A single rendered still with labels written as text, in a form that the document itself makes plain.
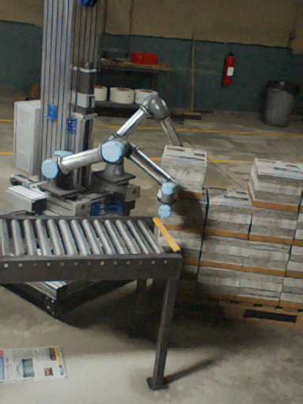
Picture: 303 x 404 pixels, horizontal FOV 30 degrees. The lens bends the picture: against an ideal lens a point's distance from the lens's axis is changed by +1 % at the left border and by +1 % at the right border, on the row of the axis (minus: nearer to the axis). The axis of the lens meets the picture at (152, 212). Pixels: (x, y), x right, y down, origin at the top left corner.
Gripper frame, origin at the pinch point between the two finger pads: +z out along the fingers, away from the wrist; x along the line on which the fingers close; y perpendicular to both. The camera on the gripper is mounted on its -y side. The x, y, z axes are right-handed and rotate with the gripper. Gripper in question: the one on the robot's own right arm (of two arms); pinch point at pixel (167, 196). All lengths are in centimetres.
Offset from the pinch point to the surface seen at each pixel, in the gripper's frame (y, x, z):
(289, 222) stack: -8, -80, 6
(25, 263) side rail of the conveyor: -7, 61, -104
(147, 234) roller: -5, 7, -53
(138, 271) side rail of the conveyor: -12, 9, -85
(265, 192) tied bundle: 10, -61, 5
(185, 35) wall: 51, 10, 696
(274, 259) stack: -34, -76, 4
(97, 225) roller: -5, 36, -50
